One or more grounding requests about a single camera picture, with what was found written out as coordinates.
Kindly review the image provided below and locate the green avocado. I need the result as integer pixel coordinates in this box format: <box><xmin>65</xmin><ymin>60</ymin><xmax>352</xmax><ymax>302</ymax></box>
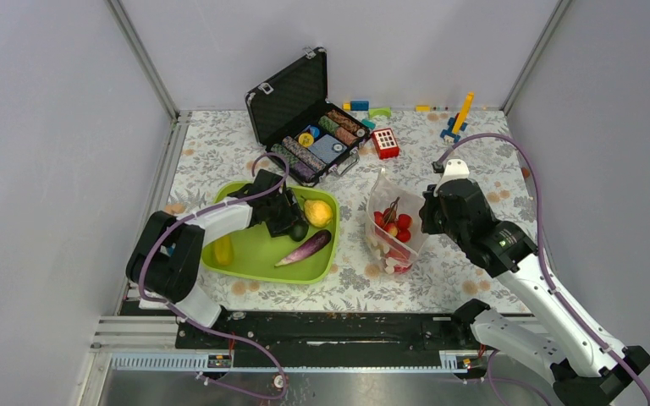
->
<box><xmin>288</xmin><ymin>220</ymin><xmax>309</xmax><ymax>242</ymax></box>

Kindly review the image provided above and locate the purple eggplant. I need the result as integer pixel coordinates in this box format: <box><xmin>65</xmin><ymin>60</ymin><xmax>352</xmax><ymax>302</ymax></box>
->
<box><xmin>274</xmin><ymin>229</ymin><xmax>332</xmax><ymax>267</ymax></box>

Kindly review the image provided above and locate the clear zip top bag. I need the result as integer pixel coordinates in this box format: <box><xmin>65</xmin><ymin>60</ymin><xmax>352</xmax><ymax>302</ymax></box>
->
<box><xmin>365</xmin><ymin>168</ymin><xmax>427</xmax><ymax>274</ymax></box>

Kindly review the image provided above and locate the red apple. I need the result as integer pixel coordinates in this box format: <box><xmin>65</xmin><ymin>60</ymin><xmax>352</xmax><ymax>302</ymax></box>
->
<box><xmin>394</xmin><ymin>264</ymin><xmax>413</xmax><ymax>274</ymax></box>

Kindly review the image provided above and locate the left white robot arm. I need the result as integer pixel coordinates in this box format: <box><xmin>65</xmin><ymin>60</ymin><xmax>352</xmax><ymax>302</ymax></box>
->
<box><xmin>125</xmin><ymin>169</ymin><xmax>305</xmax><ymax>348</ymax></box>

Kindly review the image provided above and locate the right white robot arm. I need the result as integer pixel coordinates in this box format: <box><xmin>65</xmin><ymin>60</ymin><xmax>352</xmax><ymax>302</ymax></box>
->
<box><xmin>420</xmin><ymin>159</ymin><xmax>650</xmax><ymax>405</ymax></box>

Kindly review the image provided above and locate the yellow lemon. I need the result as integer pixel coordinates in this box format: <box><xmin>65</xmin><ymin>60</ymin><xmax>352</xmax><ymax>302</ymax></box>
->
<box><xmin>304</xmin><ymin>200</ymin><xmax>333</xmax><ymax>228</ymax></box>

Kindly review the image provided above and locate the green plastic tray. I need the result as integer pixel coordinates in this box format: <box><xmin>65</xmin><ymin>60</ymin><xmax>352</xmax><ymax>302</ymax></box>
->
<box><xmin>201</xmin><ymin>186</ymin><xmax>340</xmax><ymax>284</ymax></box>

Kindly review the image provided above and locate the yellow banana piece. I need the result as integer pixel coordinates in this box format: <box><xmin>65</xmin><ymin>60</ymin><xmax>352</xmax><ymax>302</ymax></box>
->
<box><xmin>212</xmin><ymin>234</ymin><xmax>234</xmax><ymax>266</ymax></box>

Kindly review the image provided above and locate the blue yellow block tower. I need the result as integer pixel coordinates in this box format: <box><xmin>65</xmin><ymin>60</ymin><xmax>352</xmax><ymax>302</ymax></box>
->
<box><xmin>440</xmin><ymin>91</ymin><xmax>475</xmax><ymax>143</ymax></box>

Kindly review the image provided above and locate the red building block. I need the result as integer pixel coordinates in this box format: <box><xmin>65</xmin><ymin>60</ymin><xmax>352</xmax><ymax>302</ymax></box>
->
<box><xmin>371</xmin><ymin>128</ymin><xmax>400</xmax><ymax>160</ymax></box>

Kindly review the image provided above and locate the black poker chip case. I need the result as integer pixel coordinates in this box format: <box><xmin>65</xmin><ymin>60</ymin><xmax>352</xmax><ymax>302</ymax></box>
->
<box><xmin>245</xmin><ymin>47</ymin><xmax>372</xmax><ymax>187</ymax></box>

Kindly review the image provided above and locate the tan wooden block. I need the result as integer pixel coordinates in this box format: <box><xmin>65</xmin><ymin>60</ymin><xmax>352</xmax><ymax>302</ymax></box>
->
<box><xmin>163</xmin><ymin>203</ymin><xmax>186</xmax><ymax>216</ymax></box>

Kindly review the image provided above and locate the green arch block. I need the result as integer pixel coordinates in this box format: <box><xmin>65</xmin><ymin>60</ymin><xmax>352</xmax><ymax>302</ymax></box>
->
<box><xmin>368</xmin><ymin>107</ymin><xmax>392</xmax><ymax>118</ymax></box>

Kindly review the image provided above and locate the blue block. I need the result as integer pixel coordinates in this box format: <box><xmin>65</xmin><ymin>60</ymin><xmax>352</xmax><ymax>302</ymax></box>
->
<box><xmin>349</xmin><ymin>100</ymin><xmax>370</xmax><ymax>112</ymax></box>

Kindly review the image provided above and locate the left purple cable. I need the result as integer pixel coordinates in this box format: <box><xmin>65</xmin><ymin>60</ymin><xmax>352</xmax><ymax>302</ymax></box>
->
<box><xmin>136</xmin><ymin>152</ymin><xmax>291</xmax><ymax>403</ymax></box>

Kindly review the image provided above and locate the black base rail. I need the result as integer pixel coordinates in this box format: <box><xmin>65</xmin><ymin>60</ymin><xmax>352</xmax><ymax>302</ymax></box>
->
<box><xmin>175</xmin><ymin>310</ymin><xmax>489</xmax><ymax>370</ymax></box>

